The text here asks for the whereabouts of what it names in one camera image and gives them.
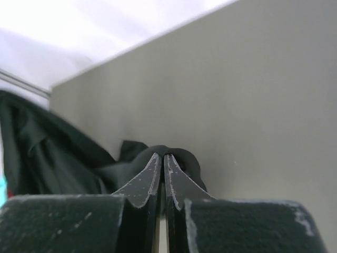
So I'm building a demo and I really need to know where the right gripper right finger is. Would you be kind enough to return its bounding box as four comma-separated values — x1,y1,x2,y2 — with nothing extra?
164,154,215,252

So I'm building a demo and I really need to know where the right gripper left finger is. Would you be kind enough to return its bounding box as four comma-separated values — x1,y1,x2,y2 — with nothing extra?
113,153,161,252

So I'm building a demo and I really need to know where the black t-shirt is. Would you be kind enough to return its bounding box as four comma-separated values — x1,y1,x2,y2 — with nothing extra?
1,90,205,196

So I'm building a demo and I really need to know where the dark red t-shirt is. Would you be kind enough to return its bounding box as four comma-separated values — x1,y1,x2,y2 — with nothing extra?
7,188,13,198

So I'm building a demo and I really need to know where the teal t-shirt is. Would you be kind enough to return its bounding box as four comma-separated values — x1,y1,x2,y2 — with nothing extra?
0,175,7,206

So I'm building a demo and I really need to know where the left aluminium frame post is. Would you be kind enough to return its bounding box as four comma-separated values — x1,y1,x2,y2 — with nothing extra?
1,69,51,99

